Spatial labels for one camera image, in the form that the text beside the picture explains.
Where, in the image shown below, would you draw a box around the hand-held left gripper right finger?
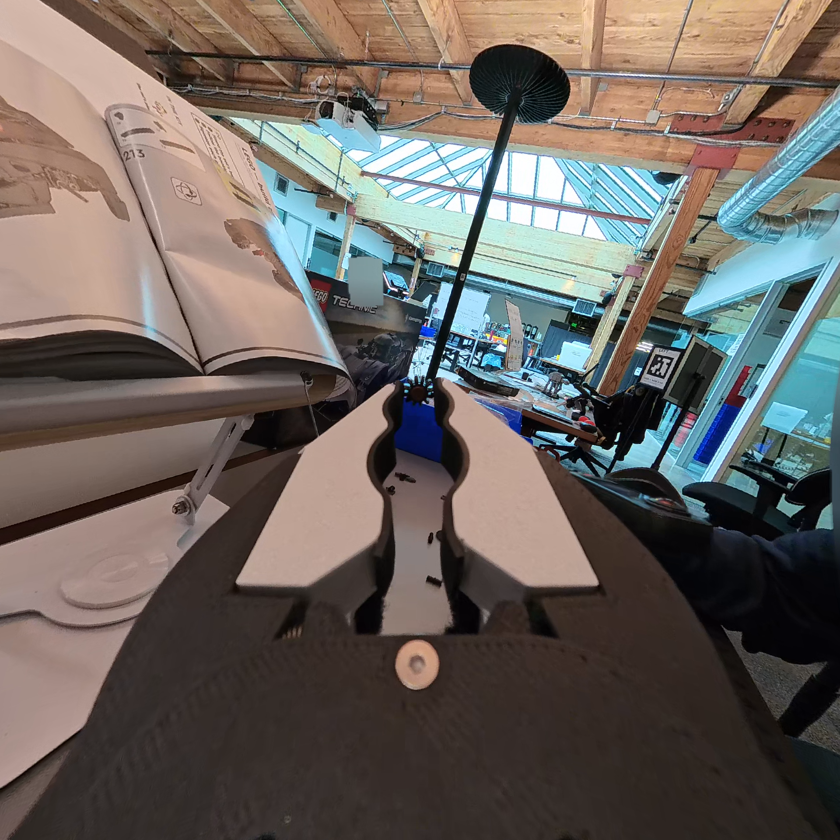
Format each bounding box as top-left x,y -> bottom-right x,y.
433,378 -> 601,632

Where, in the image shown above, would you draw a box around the person's right forearm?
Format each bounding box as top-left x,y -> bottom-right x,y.
650,525 -> 840,664

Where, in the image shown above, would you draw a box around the black office chair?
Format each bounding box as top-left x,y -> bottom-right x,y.
682,467 -> 834,539

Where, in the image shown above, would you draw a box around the standing poster board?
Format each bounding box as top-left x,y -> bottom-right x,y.
504,298 -> 528,371

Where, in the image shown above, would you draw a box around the open instruction book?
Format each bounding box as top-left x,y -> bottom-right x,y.
0,36 -> 352,395

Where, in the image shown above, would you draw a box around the silver ventilation duct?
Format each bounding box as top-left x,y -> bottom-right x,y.
717,85 -> 840,245

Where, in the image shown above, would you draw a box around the black lego set box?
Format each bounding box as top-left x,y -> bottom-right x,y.
305,269 -> 427,411

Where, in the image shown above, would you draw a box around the wooden background table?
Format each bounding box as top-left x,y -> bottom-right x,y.
521,400 -> 601,447

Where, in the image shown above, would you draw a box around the grey chair seat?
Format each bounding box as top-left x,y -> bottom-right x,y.
607,467 -> 686,503

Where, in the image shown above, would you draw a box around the printed white instruction sheet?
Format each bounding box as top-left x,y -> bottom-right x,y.
187,108 -> 277,221

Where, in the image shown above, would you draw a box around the whiteboard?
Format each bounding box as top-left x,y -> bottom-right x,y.
438,282 -> 492,342

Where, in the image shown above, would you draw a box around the black flat case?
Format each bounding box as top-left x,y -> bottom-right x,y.
458,366 -> 521,396

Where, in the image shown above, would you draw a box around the white ceiling projector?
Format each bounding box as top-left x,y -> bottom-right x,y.
314,98 -> 383,153

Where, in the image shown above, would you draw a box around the white book stand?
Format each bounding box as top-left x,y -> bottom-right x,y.
0,371 -> 342,788

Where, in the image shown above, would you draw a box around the black white marker sign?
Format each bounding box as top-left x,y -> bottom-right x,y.
640,344 -> 683,395

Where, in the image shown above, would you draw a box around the blue plastic bin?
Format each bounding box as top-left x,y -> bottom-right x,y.
394,397 -> 534,463

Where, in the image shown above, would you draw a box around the stacked blue storage bins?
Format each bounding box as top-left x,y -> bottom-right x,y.
689,400 -> 742,467

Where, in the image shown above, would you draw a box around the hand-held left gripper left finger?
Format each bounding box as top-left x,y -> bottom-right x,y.
235,381 -> 404,632

